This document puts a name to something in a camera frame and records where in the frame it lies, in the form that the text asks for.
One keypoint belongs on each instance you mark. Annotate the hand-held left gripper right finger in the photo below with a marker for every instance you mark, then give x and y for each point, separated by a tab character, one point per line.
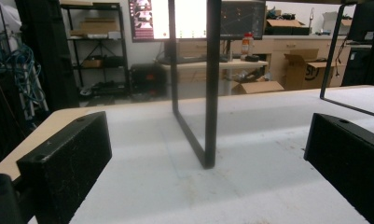
349	155

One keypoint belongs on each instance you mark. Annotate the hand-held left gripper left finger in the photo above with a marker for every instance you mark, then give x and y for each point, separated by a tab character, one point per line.
63	165

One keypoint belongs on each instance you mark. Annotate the tall cardboard box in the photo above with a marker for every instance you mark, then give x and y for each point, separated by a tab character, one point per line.
302	70

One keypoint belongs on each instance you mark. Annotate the open cardboard box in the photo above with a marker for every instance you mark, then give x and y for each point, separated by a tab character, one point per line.
257	87

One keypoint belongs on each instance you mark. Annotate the black computer case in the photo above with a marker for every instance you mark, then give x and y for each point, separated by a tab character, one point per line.
147	77

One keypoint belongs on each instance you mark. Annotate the wooden cabinet counter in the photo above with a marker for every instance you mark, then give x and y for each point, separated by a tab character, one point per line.
293	46

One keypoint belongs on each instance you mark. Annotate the black metal shelf rack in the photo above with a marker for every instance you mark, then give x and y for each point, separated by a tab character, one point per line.
97	46

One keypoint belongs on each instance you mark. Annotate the white foam mat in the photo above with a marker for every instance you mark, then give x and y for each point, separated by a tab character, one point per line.
225	161

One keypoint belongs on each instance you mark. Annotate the orange capped bottle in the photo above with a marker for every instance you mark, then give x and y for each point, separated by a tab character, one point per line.
247	46

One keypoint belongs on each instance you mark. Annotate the wooden desk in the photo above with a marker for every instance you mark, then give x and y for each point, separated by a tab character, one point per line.
194	66

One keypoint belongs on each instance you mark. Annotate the dark computer monitor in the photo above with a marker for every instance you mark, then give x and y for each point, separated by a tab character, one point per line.
242	18

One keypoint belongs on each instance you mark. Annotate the black metal frame stand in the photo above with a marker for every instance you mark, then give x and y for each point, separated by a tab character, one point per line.
212	93
330	59

